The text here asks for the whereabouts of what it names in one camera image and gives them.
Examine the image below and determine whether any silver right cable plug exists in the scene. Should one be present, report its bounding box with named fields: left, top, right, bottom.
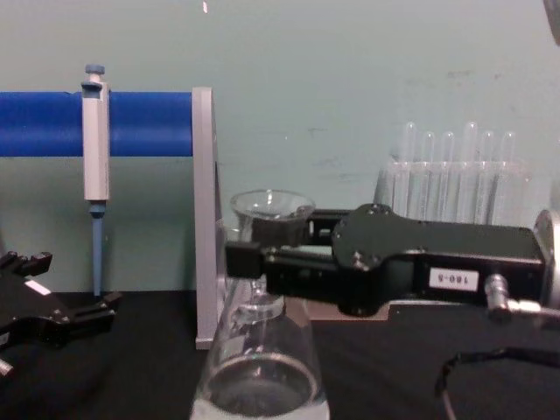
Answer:
left=483, top=272, right=560, bottom=324

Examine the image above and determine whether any grey stand end plate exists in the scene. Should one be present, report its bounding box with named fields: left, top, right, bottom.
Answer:
left=191, top=86, right=229, bottom=352

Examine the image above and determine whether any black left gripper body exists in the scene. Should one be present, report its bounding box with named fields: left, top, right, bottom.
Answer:
left=0, top=264, right=76, bottom=350

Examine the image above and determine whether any thin dark right gripper cable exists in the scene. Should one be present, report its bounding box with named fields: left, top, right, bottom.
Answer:
left=434, top=346, right=560, bottom=420

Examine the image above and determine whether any black table cloth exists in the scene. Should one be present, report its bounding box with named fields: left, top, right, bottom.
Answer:
left=0, top=289, right=560, bottom=420

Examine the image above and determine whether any blue stand bar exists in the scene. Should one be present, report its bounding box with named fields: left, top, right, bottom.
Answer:
left=0, top=89, right=194, bottom=158

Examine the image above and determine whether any clear test tube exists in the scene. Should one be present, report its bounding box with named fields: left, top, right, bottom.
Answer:
left=462, top=121, right=480, bottom=224
left=403, top=121, right=420, bottom=220
left=438, top=130, right=457, bottom=222
left=499, top=130, right=517, bottom=227
left=421, top=130, right=438, bottom=221
left=479, top=130, right=496, bottom=225

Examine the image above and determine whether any clear glass conical flask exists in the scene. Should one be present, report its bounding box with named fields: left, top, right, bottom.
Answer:
left=189, top=226, right=331, bottom=420

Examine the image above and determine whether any clear glass funnel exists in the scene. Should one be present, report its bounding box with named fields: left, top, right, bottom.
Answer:
left=229, top=188, right=318, bottom=310

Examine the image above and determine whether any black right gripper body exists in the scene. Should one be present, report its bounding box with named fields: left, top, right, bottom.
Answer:
left=331, top=202, right=550, bottom=317

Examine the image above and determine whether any clear plastic tube rack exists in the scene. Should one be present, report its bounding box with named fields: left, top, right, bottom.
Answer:
left=374, top=158, right=535, bottom=228

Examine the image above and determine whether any grey and blue pipette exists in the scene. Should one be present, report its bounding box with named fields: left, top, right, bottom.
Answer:
left=81, top=63, right=111, bottom=299

